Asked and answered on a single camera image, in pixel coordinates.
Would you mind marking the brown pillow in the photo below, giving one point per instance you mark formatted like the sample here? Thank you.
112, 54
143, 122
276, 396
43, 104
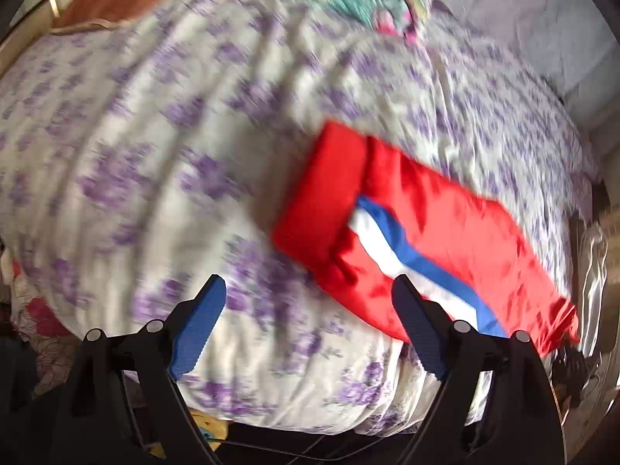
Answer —
114, 5

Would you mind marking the red floral cloth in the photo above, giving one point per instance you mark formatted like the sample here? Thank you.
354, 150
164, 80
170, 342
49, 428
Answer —
36, 319

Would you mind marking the purple floral bed sheet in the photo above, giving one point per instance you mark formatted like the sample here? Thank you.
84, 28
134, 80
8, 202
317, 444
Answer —
203, 155

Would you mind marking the red pants with striped side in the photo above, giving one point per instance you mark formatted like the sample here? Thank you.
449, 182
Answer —
426, 213

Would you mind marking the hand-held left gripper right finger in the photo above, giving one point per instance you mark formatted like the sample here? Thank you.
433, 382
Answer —
416, 322

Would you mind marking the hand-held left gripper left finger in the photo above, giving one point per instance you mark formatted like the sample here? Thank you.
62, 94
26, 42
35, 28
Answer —
198, 322

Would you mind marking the shiny metal object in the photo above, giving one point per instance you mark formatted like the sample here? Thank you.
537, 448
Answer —
593, 271

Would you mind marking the yellow object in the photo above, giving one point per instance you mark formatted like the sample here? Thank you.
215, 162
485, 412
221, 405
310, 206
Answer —
208, 433

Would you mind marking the wooden headboard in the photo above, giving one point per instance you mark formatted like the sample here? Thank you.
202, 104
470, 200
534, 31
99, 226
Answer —
24, 29

